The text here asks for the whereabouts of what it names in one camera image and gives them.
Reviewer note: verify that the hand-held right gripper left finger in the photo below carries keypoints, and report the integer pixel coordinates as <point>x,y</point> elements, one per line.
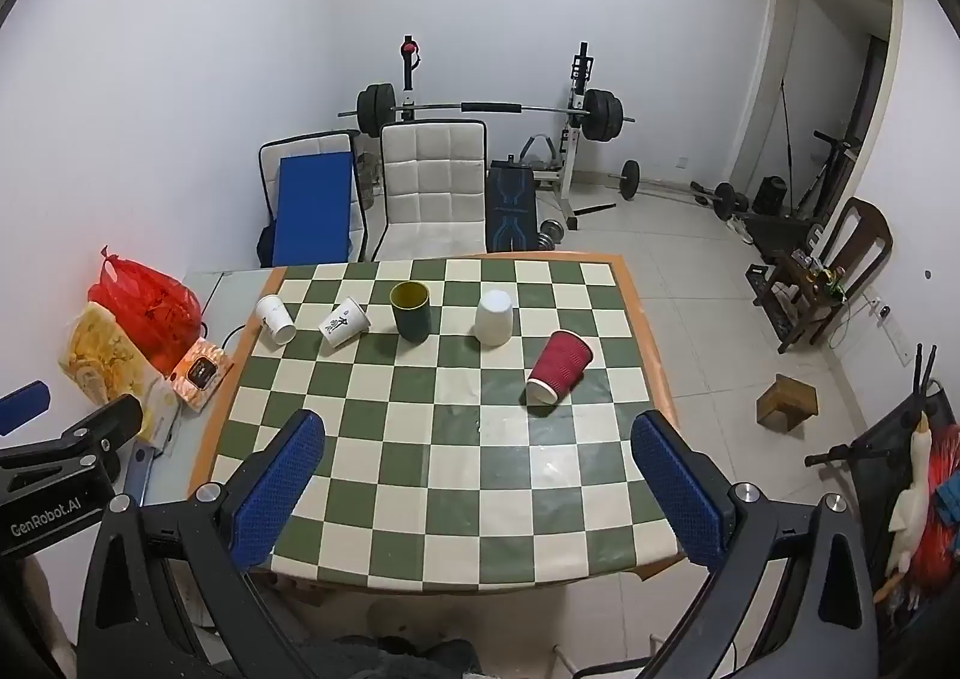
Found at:
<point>279,491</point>

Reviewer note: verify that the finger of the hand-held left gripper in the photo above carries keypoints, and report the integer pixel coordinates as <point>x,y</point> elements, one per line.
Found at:
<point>105,427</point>
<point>22,407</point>

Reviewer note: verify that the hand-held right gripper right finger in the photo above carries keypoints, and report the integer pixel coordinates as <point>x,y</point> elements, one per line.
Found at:
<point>679,491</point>

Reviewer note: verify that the white paper cup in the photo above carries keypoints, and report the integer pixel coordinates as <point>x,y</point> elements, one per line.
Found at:
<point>276,320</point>

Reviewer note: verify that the red ribbed paper cup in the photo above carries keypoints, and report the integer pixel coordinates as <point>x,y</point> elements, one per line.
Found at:
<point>559,365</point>

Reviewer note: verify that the white cup with black print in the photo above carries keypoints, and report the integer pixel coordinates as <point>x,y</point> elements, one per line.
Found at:
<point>345,325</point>

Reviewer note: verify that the dark green cup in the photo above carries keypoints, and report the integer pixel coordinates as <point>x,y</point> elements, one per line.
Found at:
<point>411,315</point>

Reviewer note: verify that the plain white cup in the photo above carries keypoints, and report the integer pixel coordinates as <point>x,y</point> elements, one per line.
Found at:
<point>495,319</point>

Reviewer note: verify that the white carton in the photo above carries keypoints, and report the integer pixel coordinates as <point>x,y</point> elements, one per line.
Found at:
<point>161,412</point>

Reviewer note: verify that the yellow snack packet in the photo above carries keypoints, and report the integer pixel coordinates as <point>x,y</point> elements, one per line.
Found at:
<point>105,349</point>

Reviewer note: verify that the orange printed box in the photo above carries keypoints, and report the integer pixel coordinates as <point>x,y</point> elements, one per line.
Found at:
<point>199,373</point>

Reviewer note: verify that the red plastic bag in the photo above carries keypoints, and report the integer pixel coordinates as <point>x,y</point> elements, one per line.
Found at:
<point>142,296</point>

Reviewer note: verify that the small cardboard box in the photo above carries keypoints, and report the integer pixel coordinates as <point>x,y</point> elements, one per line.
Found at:
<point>787,401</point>

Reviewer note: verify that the green checkered table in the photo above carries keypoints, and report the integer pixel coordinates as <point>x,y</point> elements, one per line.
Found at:
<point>450,469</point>

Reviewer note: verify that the grey side table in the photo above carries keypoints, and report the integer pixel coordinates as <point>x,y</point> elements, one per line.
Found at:
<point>225,285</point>

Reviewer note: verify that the person's leg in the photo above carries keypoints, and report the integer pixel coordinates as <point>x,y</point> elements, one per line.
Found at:
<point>390,660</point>

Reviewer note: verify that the white bird toy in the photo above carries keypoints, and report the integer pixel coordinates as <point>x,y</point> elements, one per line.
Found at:
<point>916,491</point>

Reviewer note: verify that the red net bag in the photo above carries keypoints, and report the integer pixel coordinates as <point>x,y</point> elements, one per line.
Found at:
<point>946,529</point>

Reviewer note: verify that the silver dumbbell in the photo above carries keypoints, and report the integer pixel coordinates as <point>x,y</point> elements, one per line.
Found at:
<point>555,235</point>

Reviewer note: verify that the blue mat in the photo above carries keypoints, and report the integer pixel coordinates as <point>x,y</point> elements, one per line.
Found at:
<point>313,206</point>

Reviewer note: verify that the short barbell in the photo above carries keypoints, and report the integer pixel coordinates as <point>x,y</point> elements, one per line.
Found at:
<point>630,180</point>

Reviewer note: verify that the dark wooden chair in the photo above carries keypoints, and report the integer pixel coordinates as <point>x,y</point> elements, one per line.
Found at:
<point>862,229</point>

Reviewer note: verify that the black weight bench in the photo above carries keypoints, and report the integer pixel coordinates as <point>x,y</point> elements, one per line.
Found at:
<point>511,206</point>

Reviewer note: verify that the white padded chair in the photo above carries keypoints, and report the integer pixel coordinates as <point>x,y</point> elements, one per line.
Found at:
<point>431,184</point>

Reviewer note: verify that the white barbell rack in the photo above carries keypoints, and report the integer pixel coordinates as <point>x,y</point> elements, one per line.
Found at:
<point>574,154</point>

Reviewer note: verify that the long barbell with black plates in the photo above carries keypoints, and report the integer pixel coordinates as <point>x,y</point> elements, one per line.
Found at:
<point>600,116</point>

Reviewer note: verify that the white chair with black frame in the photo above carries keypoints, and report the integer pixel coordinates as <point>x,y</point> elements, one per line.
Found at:
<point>315,145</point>

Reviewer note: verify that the door frame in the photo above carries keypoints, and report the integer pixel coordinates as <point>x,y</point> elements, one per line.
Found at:
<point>757,86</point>

